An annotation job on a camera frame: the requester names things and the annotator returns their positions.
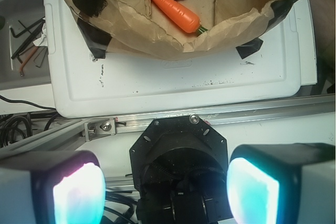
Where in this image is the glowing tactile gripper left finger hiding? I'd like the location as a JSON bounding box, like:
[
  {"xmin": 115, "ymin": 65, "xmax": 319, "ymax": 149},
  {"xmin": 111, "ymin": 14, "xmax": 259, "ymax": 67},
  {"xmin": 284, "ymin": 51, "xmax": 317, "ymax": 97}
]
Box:
[{"xmin": 1, "ymin": 151, "xmax": 106, "ymax": 223}]

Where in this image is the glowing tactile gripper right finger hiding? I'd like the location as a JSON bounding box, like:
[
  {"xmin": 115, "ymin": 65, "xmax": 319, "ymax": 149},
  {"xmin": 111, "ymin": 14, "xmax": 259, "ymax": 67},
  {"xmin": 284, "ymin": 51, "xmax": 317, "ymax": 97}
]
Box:
[{"xmin": 227, "ymin": 143, "xmax": 335, "ymax": 223}]

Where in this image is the orange plastic carrot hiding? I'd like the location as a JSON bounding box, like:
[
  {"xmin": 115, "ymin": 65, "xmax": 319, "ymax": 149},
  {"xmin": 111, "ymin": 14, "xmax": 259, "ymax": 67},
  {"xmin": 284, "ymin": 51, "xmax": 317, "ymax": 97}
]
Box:
[{"xmin": 151, "ymin": 0, "xmax": 207, "ymax": 34}]

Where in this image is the black allen key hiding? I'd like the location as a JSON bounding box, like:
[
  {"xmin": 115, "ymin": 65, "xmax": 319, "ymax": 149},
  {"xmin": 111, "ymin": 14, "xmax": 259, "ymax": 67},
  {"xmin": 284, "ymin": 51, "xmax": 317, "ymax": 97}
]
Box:
[{"xmin": 9, "ymin": 18, "xmax": 45, "ymax": 60}]

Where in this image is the brown paper bag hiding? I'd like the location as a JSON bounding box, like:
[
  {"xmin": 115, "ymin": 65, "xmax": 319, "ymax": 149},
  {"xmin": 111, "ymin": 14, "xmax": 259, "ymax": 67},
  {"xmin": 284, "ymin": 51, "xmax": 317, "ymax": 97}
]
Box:
[{"xmin": 64, "ymin": 0, "xmax": 298, "ymax": 61}]

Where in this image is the aluminium extrusion rail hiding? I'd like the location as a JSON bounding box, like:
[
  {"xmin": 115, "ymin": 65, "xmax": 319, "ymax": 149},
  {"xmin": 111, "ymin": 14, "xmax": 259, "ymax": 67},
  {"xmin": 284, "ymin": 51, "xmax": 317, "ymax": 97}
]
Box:
[{"xmin": 3, "ymin": 94, "xmax": 335, "ymax": 151}]

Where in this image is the metal corner bracket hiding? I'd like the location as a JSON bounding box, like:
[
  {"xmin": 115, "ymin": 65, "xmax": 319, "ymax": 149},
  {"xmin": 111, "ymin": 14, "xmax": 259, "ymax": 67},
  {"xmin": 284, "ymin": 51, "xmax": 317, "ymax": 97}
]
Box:
[{"xmin": 84, "ymin": 118, "xmax": 117, "ymax": 142}]

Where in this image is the black cables bundle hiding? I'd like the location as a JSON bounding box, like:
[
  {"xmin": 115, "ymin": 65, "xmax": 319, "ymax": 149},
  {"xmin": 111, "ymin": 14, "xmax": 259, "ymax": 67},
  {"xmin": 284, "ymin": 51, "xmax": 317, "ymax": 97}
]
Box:
[{"xmin": 0, "ymin": 95, "xmax": 61, "ymax": 148}]

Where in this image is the black octagonal mount plate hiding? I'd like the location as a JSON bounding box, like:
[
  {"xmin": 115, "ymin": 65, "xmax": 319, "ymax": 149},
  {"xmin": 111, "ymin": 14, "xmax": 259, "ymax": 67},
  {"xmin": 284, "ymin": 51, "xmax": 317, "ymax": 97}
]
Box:
[{"xmin": 129, "ymin": 114, "xmax": 233, "ymax": 223}]

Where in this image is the orange-handled allen key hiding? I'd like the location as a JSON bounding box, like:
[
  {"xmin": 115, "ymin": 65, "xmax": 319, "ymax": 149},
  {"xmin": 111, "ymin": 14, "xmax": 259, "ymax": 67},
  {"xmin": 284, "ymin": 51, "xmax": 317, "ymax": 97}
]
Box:
[{"xmin": 19, "ymin": 46, "xmax": 38, "ymax": 77}]

